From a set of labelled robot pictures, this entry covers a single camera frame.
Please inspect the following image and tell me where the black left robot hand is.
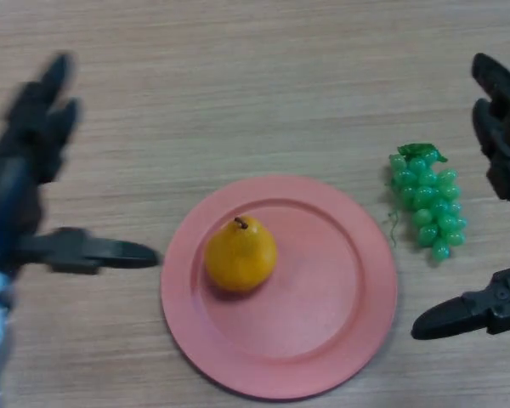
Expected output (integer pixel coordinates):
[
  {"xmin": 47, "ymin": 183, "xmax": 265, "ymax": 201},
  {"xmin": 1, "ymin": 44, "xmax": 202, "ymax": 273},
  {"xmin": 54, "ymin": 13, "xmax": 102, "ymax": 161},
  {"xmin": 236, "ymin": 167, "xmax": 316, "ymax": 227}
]
[{"xmin": 0, "ymin": 53, "xmax": 162, "ymax": 280}]

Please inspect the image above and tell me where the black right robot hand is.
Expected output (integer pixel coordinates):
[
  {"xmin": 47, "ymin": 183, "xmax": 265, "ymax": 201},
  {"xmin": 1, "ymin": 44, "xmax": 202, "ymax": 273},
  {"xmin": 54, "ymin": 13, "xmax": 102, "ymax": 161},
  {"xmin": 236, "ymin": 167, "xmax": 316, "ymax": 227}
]
[{"xmin": 411, "ymin": 53, "xmax": 510, "ymax": 341}]

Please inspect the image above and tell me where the yellow pear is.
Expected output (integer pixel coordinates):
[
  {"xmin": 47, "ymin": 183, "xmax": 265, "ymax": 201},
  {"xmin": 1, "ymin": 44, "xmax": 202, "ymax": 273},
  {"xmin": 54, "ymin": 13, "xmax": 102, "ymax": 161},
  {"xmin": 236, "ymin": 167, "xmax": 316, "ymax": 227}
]
[{"xmin": 204, "ymin": 216, "xmax": 278, "ymax": 293}]

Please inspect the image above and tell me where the pink round plate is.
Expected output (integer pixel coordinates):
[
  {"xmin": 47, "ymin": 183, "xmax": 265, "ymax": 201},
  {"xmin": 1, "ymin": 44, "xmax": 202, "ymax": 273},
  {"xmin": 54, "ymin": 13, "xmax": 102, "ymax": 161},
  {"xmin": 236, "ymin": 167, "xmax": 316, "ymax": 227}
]
[{"xmin": 160, "ymin": 175, "xmax": 399, "ymax": 400}]

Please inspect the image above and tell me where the green grape bunch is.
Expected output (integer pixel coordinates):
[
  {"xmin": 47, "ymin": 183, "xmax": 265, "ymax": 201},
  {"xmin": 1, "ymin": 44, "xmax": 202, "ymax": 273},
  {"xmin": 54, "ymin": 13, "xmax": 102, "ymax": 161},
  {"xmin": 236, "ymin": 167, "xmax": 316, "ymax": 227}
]
[{"xmin": 384, "ymin": 142, "xmax": 468, "ymax": 263}]

